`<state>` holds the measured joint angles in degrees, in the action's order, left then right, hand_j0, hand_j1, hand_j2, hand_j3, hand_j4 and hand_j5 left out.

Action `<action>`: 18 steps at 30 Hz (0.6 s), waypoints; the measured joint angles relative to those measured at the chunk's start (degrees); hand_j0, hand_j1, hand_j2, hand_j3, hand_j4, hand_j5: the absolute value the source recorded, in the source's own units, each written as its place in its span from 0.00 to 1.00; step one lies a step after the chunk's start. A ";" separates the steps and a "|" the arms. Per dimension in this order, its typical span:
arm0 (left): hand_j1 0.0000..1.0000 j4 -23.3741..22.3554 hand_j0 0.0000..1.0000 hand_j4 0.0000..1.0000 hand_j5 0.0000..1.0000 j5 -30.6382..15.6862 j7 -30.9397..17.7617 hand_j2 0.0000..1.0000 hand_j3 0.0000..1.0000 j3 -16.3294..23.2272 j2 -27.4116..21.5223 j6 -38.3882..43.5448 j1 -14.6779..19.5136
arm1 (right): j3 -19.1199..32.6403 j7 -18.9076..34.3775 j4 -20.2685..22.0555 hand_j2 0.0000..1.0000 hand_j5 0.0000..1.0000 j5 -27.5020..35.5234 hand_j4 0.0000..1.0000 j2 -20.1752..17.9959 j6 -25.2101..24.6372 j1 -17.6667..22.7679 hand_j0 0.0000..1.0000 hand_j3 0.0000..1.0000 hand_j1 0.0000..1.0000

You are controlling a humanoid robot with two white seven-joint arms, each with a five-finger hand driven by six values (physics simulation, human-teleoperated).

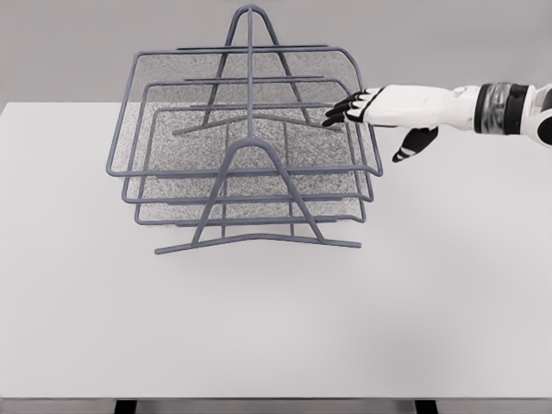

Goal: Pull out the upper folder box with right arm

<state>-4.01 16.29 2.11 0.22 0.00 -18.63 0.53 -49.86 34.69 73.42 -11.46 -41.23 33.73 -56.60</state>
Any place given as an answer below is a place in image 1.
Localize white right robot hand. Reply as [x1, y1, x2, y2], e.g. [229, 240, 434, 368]
[322, 85, 455, 164]

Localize grey mesh folder tray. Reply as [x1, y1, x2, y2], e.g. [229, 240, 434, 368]
[134, 103, 368, 227]
[104, 44, 385, 179]
[121, 76, 374, 205]

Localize grey wire tray rack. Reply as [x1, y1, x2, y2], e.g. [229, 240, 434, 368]
[154, 3, 362, 256]

